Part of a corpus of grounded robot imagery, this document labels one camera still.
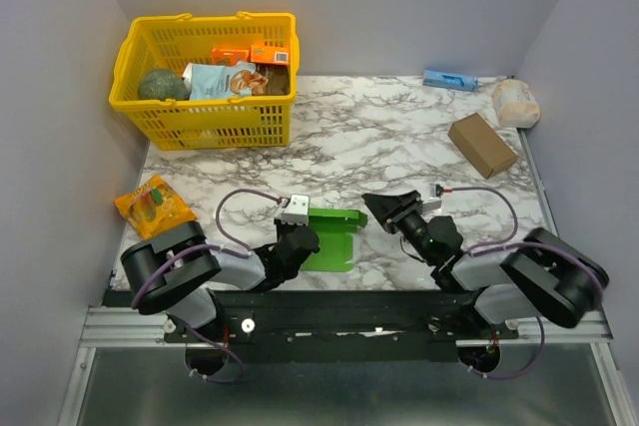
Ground green paper box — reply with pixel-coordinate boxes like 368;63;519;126
302;208;368;273

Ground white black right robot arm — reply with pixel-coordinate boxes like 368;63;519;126
362;185;610;338

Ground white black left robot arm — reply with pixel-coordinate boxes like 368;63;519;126
121;220;320;341

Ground brown cardboard box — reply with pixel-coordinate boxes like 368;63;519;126
448;113;519;179

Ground light blue carton box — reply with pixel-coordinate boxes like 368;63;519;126
422;70;478;92

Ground orange barcode box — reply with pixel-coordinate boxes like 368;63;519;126
249;44;291;66

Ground orange snack box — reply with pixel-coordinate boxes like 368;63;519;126
211;48;250;67

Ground beige wrapped paper bag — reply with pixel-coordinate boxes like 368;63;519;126
492;79;541;129

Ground light blue snack pouch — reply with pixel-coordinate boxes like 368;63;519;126
182;62;268;101

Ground yellow plastic shopping basket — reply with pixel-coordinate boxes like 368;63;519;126
109;11;300;151

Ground orange candy bag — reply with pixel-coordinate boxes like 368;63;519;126
114;175;197;239

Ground green round melon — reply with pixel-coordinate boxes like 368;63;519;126
138;69;190;101

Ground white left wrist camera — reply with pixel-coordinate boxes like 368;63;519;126
275;194;311;226

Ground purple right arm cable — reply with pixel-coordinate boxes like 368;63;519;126
438;186;605;307

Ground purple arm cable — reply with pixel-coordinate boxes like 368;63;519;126
438;186;605;307
130;188;289;310

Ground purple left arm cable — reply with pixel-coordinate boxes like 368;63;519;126
130;188;289;310

